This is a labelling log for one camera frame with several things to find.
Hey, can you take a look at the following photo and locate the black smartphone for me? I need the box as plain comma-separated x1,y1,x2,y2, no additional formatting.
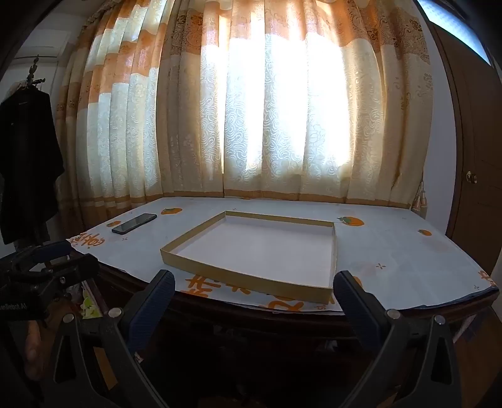
112,213,158,235

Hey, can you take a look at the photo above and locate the white air conditioner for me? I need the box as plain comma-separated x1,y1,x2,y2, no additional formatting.
13,33,73,59

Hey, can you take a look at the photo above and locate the wooden coat rack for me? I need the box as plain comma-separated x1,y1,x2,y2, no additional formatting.
19,55,45,93

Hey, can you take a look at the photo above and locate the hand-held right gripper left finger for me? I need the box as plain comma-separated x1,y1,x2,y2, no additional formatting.
43,270,177,408

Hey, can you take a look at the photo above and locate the transom window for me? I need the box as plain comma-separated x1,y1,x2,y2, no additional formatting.
416,0,493,65

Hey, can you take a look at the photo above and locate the white printed tablecloth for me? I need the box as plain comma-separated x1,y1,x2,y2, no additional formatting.
67,196,499,312

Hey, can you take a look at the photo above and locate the person's left hand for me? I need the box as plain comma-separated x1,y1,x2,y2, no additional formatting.
24,319,53,383

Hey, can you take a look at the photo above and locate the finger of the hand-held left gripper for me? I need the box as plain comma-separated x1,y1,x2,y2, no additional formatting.
0,240,74,275
24,254,100,301

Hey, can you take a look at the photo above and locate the brown wooden door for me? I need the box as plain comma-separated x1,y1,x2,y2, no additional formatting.
429,19,502,271

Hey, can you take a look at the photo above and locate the shallow cardboard box tray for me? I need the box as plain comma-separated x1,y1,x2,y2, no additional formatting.
160,211,339,305

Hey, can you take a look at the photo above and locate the black hanging jacket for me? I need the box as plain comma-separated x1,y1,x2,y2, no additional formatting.
0,89,65,246

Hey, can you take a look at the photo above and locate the orange and white patterned curtain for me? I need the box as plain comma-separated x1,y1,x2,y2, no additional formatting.
53,0,434,230

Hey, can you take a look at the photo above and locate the green yellow object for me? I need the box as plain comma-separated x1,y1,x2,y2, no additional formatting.
78,296,99,316

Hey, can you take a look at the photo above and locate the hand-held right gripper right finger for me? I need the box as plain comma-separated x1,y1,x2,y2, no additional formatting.
333,270,475,408

